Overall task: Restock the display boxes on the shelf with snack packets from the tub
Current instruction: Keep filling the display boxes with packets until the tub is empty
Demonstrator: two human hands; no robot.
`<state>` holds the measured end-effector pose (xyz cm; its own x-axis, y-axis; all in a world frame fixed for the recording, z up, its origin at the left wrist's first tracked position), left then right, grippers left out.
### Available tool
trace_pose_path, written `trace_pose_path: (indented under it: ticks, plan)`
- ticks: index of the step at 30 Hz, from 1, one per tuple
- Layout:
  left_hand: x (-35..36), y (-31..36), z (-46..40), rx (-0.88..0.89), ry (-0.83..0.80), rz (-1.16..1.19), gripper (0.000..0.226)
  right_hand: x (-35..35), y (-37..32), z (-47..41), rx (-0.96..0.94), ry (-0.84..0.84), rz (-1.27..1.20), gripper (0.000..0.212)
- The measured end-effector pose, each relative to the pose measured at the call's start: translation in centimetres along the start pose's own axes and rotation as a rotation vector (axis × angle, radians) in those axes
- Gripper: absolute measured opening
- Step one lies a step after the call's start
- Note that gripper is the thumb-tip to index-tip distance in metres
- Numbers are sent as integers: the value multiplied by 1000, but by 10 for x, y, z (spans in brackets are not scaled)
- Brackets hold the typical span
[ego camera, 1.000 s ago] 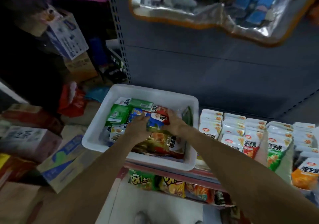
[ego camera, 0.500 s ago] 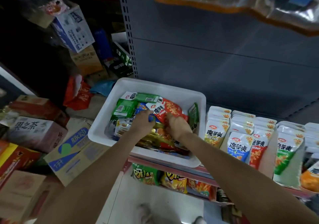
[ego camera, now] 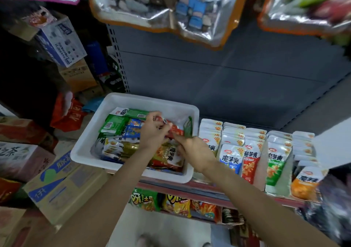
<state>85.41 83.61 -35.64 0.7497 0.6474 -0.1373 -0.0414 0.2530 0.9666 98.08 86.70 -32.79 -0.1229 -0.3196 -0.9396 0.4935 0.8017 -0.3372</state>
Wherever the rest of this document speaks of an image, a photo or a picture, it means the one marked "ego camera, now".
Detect person's left forearm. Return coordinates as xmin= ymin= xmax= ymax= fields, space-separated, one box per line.
xmin=41 ymin=145 xmax=160 ymax=247

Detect blue print cardboard carton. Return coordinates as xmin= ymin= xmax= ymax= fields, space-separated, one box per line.
xmin=23 ymin=151 xmax=110 ymax=225

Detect hanging yellow green snack bags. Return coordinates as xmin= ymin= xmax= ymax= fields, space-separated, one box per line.
xmin=329 ymin=33 xmax=351 ymax=48

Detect white plastic bin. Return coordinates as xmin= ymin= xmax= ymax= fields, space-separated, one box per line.
xmin=70 ymin=93 xmax=201 ymax=184

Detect person's right forearm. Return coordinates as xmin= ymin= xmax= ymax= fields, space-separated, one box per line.
xmin=205 ymin=162 xmax=341 ymax=247

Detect blue display box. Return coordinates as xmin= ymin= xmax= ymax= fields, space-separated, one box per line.
xmin=216 ymin=122 xmax=248 ymax=186

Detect orange trimmed colourful candy bag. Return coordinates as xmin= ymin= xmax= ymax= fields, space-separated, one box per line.
xmin=258 ymin=0 xmax=351 ymax=36

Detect gold snack packet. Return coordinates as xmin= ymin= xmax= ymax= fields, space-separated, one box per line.
xmin=199 ymin=134 xmax=220 ymax=155

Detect person's right hand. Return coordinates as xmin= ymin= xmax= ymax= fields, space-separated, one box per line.
xmin=174 ymin=134 xmax=218 ymax=174

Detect person's left shoe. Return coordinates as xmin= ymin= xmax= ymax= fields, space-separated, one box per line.
xmin=136 ymin=233 xmax=157 ymax=247

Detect pale printed carton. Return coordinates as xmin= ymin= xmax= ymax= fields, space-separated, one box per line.
xmin=0 ymin=141 xmax=56 ymax=181

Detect green display box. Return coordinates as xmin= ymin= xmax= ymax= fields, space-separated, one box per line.
xmin=264 ymin=130 xmax=295 ymax=197

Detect plain brown cardboard carton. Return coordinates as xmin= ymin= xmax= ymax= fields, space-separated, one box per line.
xmin=59 ymin=59 xmax=99 ymax=94

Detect white blue carton box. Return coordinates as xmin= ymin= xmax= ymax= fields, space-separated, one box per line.
xmin=11 ymin=11 xmax=87 ymax=68

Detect gold display box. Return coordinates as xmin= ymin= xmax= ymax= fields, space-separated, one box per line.
xmin=192 ymin=118 xmax=224 ymax=182

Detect red display box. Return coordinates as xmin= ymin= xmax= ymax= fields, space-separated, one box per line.
xmin=239 ymin=128 xmax=269 ymax=190

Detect red yellow carton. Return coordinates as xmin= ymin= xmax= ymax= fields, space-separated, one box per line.
xmin=0 ymin=177 xmax=23 ymax=203

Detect blue plastic bag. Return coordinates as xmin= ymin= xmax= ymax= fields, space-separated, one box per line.
xmin=81 ymin=97 xmax=105 ymax=113

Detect orange display box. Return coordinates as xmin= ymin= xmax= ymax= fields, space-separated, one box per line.
xmin=290 ymin=131 xmax=329 ymax=202

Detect blue snack packet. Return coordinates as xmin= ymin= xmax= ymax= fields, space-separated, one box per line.
xmin=218 ymin=144 xmax=245 ymax=175

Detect black plastic wrapped bundle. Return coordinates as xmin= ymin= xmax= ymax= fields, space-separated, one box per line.
xmin=299 ymin=173 xmax=351 ymax=247

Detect pile of snack packets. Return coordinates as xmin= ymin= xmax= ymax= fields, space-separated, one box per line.
xmin=90 ymin=107 xmax=194 ymax=173

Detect orange trimmed toy snack bag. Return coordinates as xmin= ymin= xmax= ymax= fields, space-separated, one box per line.
xmin=88 ymin=0 xmax=252 ymax=50

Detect red plastic bag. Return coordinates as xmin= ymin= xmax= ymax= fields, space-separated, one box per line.
xmin=50 ymin=91 xmax=86 ymax=132

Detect row of orange chip bags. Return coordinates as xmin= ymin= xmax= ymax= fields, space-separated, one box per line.
xmin=130 ymin=188 xmax=223 ymax=223

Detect person's left hand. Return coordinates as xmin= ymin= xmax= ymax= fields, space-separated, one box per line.
xmin=137 ymin=111 xmax=174 ymax=152

